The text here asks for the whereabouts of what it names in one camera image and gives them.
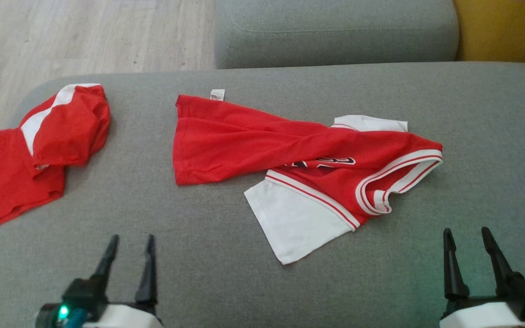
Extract grey fabric sofa seat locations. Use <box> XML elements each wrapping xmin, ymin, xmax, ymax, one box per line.
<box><xmin>0</xmin><ymin>61</ymin><xmax>525</xmax><ymax>328</ymax></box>

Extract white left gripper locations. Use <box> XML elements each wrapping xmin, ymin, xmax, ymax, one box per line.
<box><xmin>82</xmin><ymin>234</ymin><xmax>164</xmax><ymax>328</ymax></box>

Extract red white basketball jersey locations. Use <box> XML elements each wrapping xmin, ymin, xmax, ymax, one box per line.
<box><xmin>172</xmin><ymin>89</ymin><xmax>443</xmax><ymax>266</ymax></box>

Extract grey fabric sofa cushion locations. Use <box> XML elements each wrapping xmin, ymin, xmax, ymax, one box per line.
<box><xmin>214</xmin><ymin>0</ymin><xmax>460</xmax><ymax>70</ymax></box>

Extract yellow cushion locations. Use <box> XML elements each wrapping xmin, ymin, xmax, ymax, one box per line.
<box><xmin>453</xmin><ymin>0</ymin><xmax>525</xmax><ymax>69</ymax></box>

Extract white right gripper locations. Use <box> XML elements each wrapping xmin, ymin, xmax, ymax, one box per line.
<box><xmin>440</xmin><ymin>227</ymin><xmax>525</xmax><ymax>328</ymax></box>

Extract red shorts with white stripe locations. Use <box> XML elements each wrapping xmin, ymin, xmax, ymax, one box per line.
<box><xmin>0</xmin><ymin>83</ymin><xmax>111</xmax><ymax>234</ymax></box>

